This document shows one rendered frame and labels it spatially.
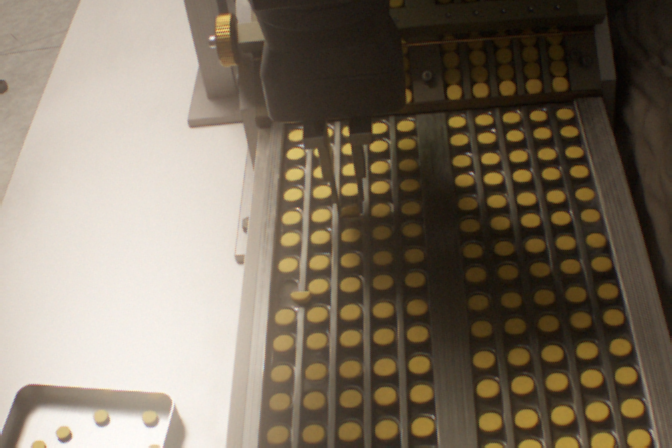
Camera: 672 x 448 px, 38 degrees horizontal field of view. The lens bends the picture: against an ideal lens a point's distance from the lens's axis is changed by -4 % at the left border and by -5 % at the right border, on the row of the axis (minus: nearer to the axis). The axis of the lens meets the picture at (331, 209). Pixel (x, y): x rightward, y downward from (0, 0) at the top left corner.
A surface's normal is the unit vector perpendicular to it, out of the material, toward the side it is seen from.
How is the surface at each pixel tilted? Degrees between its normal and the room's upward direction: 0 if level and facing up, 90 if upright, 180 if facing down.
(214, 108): 0
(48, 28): 0
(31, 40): 0
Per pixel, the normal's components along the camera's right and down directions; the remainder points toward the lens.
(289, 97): -0.02, 0.68
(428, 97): -0.11, -0.16
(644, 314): -0.12, -0.73
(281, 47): -0.19, 0.76
